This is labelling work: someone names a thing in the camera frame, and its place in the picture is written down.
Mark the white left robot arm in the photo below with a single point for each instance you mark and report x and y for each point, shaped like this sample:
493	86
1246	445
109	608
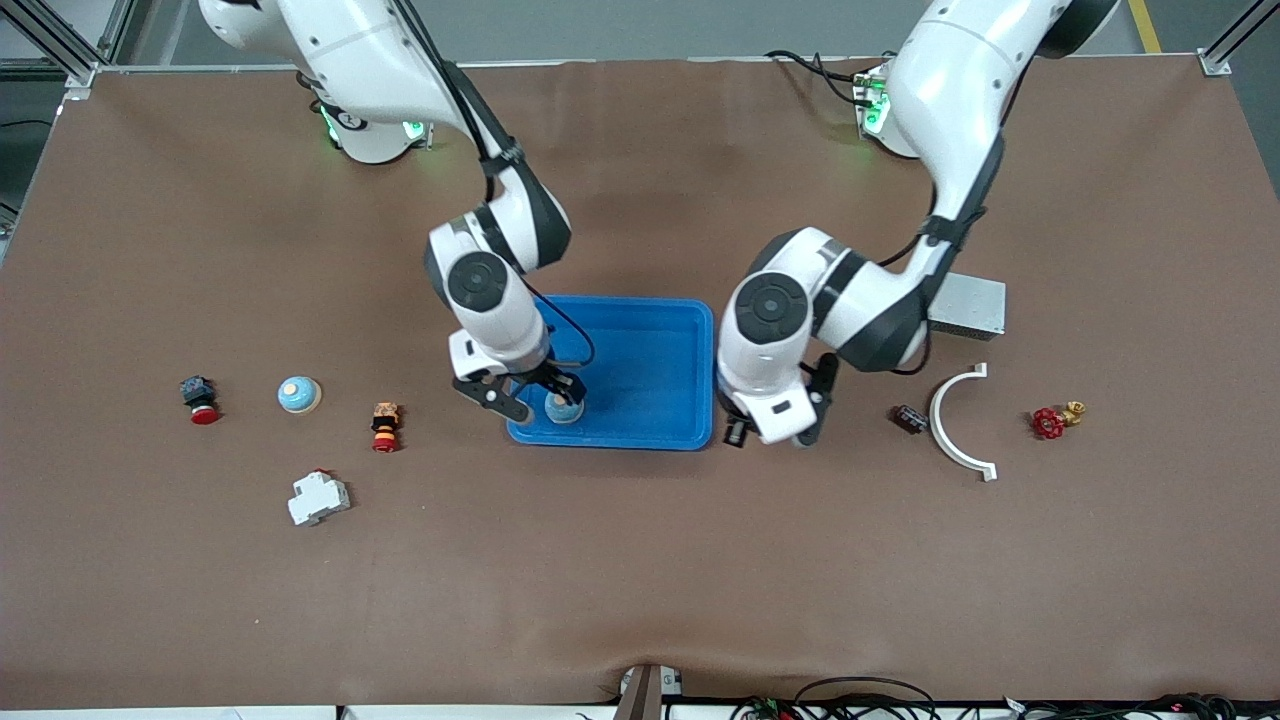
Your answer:
940	90

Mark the red orange push button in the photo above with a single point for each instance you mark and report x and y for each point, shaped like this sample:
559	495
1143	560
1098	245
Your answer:
385	425

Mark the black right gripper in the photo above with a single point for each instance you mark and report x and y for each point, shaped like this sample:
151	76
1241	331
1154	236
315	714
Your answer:
541	377

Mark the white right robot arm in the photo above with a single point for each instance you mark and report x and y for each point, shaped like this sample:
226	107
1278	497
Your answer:
380	60

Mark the brown camera mount post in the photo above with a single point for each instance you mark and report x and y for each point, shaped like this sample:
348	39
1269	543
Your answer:
640	700

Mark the white curved bracket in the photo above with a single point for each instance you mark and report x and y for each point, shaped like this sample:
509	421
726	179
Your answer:
938	425

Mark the red button black switch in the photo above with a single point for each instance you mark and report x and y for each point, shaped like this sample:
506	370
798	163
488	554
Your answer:
201	402

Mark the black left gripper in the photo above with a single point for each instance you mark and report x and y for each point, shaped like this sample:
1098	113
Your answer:
826	385

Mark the aluminium frame post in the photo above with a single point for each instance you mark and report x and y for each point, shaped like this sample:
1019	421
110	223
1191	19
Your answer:
1215	65
80	72

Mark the small white mount block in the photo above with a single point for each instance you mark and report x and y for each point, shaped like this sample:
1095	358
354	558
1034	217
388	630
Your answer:
671	683

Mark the grey metal box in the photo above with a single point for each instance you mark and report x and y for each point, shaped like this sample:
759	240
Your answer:
975	305

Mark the black printed capacitor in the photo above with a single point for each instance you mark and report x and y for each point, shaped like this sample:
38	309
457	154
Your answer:
910	418

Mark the blue plastic tray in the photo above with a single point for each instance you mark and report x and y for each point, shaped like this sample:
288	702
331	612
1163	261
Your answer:
640	350

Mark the white circuit breaker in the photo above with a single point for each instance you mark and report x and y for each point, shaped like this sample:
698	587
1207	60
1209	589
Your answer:
318	498

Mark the light blue round bell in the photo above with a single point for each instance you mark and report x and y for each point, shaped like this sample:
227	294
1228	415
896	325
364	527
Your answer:
299	395
565	412

